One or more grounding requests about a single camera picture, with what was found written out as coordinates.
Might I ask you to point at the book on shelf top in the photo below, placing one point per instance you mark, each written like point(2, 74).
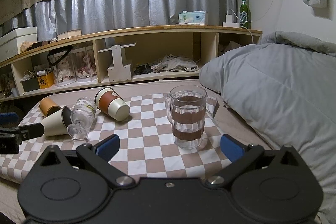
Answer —
point(68, 34)

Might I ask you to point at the large white box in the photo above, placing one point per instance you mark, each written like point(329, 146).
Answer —
point(15, 43)

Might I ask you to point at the green glass bottle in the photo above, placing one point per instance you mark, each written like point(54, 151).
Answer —
point(245, 14)

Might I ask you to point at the orange paper cup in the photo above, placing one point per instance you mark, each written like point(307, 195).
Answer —
point(48, 106)

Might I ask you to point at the wooden shelf unit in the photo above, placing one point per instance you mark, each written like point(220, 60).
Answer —
point(157, 29)

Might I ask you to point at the brown sleeved paper cup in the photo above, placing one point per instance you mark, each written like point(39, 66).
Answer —
point(109, 103)

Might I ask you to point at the dark green box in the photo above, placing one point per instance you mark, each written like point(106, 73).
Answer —
point(30, 85)

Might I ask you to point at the white power strip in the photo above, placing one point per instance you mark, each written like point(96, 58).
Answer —
point(231, 24)

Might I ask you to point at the checkered cloth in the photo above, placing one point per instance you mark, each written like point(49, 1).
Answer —
point(147, 140)

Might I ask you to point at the doll in clear case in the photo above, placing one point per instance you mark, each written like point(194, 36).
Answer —
point(64, 70)
point(83, 66)

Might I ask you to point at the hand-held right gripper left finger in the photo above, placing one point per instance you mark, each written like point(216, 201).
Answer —
point(108, 146)

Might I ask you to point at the grey duvet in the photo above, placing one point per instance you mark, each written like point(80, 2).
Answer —
point(275, 82)

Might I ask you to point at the dark brown small box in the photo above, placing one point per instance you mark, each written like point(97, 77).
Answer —
point(42, 43)

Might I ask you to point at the white wooden stand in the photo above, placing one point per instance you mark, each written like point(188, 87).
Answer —
point(119, 67)

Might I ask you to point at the glass mug with brown bands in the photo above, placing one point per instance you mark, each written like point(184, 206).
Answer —
point(187, 119)

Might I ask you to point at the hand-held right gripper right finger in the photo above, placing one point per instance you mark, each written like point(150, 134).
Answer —
point(231, 148)

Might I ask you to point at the pile of grey clothes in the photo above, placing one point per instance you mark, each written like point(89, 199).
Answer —
point(178, 62)

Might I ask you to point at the tissue box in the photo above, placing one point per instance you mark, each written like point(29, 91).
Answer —
point(193, 18)

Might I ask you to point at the ribbed stemmed glass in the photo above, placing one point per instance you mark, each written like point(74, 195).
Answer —
point(82, 112)

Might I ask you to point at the cream paper cup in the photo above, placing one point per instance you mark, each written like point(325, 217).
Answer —
point(53, 123)

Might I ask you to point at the yellow box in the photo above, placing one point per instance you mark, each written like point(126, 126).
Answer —
point(46, 81)

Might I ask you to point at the grey curtain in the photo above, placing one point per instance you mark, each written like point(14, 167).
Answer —
point(118, 3)

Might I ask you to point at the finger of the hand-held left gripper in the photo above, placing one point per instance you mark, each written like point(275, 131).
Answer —
point(29, 130)
point(9, 118)

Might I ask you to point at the white charger plug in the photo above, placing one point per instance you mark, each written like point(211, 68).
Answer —
point(231, 18)

